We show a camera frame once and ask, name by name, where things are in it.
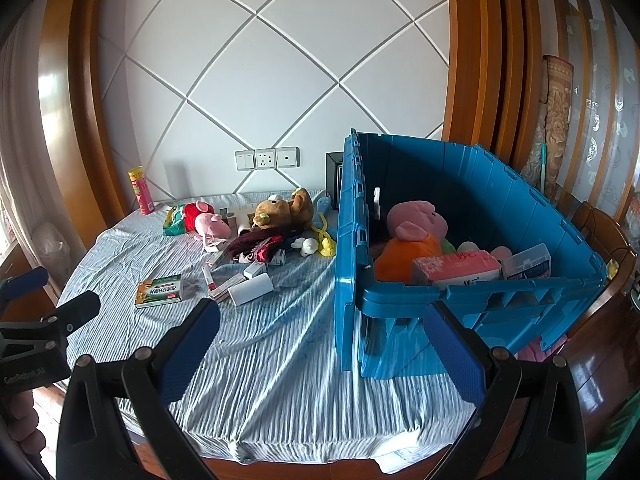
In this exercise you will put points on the sheer white curtain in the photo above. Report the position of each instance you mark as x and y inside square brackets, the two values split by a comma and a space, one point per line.
[20, 160]

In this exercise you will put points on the person's left hand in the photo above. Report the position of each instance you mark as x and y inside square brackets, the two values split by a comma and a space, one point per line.
[22, 410]

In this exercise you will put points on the pink tissue pack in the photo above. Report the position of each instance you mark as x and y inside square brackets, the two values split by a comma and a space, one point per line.
[460, 267]

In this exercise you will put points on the rolled patterned carpet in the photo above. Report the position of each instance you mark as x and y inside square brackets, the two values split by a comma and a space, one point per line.
[555, 125]

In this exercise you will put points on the white paper roll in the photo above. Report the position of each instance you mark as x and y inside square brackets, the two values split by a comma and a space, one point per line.
[246, 225]

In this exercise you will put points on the white wall socket panel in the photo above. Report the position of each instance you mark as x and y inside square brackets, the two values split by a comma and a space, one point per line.
[267, 158]

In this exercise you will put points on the pink pig plush red dress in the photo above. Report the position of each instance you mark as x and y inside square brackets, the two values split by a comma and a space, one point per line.
[207, 220]

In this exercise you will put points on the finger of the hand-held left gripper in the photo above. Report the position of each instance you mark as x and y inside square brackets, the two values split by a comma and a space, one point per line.
[30, 282]
[75, 310]

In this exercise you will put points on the red yellow cylinder can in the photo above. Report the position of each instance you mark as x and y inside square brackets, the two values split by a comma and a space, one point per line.
[141, 192]

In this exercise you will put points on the green medicine box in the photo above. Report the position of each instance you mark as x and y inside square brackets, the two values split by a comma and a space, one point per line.
[159, 291]

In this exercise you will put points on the maroon knit hat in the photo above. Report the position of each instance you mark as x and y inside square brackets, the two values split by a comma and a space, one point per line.
[260, 245]

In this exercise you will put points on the brown bear plush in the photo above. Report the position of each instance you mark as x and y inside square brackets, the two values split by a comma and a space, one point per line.
[282, 210]

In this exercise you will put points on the white blue plastic case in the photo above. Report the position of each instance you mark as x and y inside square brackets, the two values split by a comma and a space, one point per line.
[527, 262]

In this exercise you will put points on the green snack bag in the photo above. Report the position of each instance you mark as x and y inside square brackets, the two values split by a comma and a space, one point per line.
[174, 222]

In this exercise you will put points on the blue plastic storage bin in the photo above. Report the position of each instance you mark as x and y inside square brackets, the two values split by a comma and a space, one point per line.
[500, 180]

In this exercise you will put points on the black box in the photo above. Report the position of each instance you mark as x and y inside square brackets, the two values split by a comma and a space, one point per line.
[334, 175]

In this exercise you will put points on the green cloth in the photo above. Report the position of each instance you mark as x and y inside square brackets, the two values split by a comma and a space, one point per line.
[612, 440]

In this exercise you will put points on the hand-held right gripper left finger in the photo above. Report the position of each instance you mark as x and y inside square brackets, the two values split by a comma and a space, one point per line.
[192, 350]

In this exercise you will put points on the pink pig plush orange dress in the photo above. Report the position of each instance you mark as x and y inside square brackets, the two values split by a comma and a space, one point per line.
[407, 255]

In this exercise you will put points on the white eye drop box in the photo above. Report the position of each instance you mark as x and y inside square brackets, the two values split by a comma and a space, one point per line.
[252, 291]

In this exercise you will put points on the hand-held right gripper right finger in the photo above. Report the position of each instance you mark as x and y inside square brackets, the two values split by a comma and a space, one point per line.
[452, 360]

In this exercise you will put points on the frosted glass wooden partition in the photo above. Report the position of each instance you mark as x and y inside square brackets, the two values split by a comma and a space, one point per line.
[600, 85]

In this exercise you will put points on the clear plastic bag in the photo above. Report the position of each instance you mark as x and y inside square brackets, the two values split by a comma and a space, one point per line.
[50, 250]

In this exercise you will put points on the wooden chair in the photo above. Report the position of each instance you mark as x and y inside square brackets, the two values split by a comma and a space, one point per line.
[600, 230]

